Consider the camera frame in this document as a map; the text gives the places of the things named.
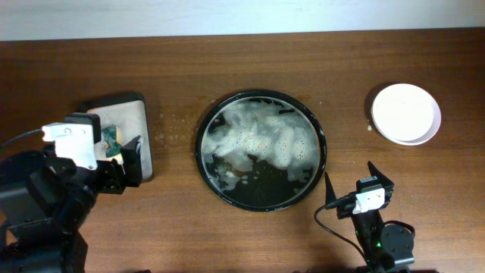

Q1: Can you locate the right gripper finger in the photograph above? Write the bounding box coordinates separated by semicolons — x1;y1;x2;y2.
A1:
324;172;336;209
368;161;394;188

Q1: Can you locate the green yellow sponge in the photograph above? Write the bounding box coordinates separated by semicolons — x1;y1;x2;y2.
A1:
102;126;121;158

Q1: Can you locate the white plate bottom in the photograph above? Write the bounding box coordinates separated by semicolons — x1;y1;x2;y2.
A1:
371;83;442;138

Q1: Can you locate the pale blue plate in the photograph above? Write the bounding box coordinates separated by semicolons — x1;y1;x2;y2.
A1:
385;113;442;146

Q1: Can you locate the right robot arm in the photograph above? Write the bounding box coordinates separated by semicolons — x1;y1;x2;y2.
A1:
314;162;415;272

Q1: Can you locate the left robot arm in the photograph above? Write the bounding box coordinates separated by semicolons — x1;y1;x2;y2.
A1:
1;113;142;272

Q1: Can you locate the black rectangular soapy tray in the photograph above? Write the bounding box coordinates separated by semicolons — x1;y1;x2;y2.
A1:
77;92;153;183

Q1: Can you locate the black round tray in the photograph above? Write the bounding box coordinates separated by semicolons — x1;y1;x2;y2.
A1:
195;89;327;212

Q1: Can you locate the left black cable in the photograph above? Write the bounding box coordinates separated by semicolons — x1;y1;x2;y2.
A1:
0;128;45;149

